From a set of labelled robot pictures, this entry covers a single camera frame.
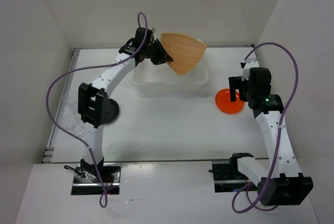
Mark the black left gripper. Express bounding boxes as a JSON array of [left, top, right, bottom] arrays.
[[144, 39, 173, 65]]

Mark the orange plastic plate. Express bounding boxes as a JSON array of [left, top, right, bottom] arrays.
[[214, 89, 244, 114]]

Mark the tan woven triangular plate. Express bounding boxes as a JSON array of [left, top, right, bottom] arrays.
[[160, 32, 207, 76]]

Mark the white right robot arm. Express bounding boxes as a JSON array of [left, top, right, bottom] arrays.
[[229, 67, 313, 207]]

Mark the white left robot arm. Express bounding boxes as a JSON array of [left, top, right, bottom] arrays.
[[78, 27, 173, 182]]

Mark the translucent white plastic bin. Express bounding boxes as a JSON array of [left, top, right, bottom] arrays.
[[130, 57, 209, 98]]

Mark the black round plate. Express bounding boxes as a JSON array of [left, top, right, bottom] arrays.
[[102, 99, 120, 125]]

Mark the clear plastic cup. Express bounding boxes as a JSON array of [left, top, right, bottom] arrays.
[[63, 91, 78, 112], [62, 113, 84, 137]]

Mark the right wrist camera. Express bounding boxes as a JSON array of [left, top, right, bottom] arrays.
[[240, 58, 259, 81]]

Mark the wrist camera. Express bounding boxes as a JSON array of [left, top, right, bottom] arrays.
[[150, 27, 157, 38], [240, 58, 259, 81]]

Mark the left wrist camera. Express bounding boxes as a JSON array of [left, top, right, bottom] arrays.
[[150, 27, 157, 38]]

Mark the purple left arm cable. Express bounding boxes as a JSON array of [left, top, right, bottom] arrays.
[[46, 12, 150, 208]]

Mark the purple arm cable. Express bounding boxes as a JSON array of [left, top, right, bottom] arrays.
[[232, 42, 299, 214], [46, 12, 150, 208]]

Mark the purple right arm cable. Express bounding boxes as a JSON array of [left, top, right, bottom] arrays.
[[232, 42, 299, 214]]

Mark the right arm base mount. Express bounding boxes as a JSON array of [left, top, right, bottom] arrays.
[[208, 160, 251, 193]]

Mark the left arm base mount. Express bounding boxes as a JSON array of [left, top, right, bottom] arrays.
[[64, 165, 121, 195]]

